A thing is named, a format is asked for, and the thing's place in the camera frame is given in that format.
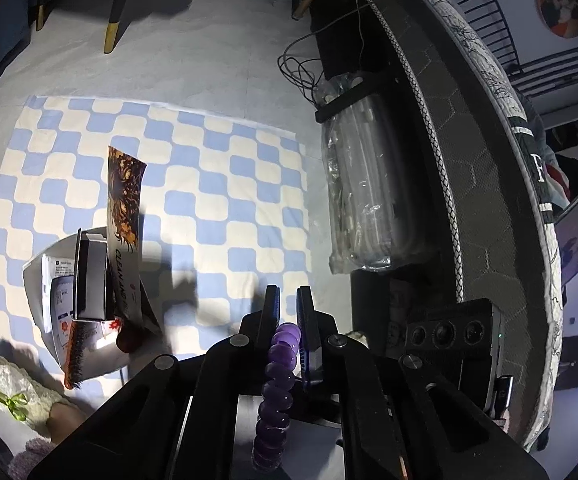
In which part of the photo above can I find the black cable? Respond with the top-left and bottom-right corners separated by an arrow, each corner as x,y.
276,30 -> 331,107

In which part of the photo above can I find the black product box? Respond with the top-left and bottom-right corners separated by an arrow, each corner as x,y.
72,230 -> 110,322

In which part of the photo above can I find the brown hair comb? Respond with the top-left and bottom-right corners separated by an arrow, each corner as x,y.
63,320 -> 101,390

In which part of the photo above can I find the clear plastic wrapped bundle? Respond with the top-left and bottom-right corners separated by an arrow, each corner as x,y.
320,72 -> 442,275

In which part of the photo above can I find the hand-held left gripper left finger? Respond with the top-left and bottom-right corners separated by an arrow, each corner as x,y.
26,286 -> 281,480

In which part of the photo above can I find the purple spiral hair tie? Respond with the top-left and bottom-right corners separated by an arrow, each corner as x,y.
251,322 -> 301,472

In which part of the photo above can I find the black chair with gold feet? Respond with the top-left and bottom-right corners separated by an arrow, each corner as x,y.
29,0 -> 217,56

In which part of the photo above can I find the laptop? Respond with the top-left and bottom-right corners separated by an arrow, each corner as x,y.
554,182 -> 578,286

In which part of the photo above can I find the gold cardboard box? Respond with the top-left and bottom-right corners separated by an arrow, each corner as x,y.
22,227 -> 160,386

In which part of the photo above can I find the blue and cream checkered mat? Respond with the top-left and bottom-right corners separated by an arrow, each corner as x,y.
0,95 -> 312,401

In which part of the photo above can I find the red oblong case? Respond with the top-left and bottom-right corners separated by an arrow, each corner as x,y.
116,317 -> 144,354

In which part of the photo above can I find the long printed paper box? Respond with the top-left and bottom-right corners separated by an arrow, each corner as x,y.
105,146 -> 148,328

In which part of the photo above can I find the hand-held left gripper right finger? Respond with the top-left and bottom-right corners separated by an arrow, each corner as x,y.
297,286 -> 544,480

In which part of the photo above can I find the white printed quilt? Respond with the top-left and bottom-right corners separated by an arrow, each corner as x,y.
409,0 -> 567,453

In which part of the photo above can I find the white printed leaflet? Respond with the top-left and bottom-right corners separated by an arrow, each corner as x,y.
42,254 -> 77,356

